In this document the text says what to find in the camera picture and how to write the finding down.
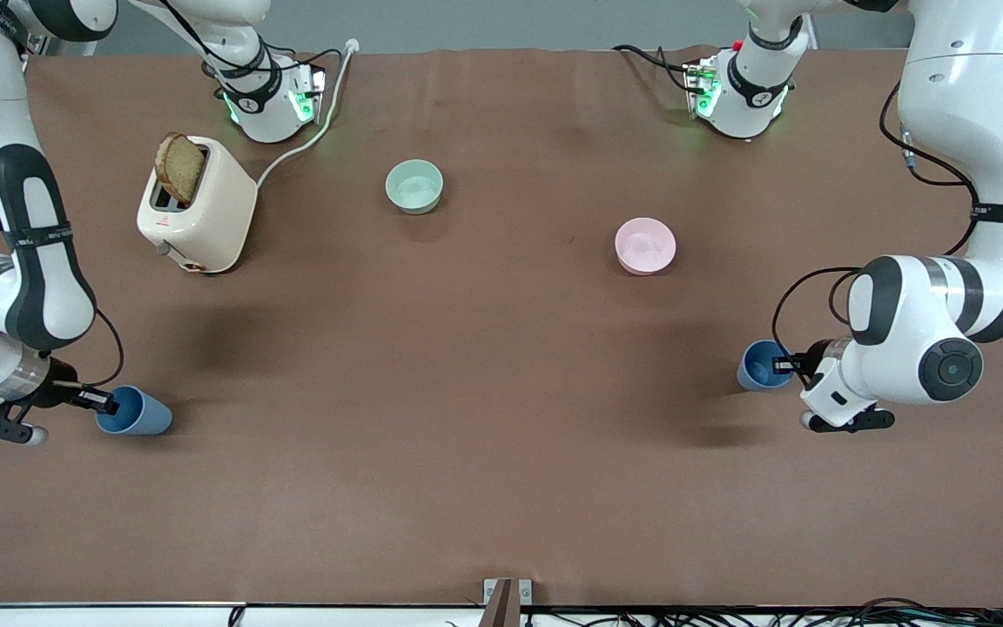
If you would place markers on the blue plastic cup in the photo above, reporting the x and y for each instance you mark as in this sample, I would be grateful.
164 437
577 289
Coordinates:
144 418
758 366

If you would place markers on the grey metal bracket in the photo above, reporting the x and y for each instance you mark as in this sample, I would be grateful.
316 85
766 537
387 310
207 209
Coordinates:
507 601

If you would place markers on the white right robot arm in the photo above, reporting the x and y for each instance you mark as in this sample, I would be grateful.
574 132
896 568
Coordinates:
31 287

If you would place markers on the cream white toaster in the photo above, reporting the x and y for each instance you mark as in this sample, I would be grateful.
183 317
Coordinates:
210 218

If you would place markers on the white table edge rail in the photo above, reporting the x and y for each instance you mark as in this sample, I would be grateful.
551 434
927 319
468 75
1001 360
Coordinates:
75 616

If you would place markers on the mint green bowl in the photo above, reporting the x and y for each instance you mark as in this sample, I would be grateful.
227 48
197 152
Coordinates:
414 187

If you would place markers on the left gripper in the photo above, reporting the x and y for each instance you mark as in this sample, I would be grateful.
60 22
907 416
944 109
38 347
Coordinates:
808 360

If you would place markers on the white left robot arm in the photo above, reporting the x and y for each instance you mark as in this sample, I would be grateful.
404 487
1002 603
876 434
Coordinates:
963 131

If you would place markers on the pink bowl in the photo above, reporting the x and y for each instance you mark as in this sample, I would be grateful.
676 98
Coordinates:
645 246

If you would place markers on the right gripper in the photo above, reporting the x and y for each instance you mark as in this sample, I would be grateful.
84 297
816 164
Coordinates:
61 392

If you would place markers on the brown table cover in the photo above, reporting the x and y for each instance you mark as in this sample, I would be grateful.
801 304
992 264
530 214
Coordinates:
501 479

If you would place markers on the brown bread slice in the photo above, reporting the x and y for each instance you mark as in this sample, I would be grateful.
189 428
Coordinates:
179 167

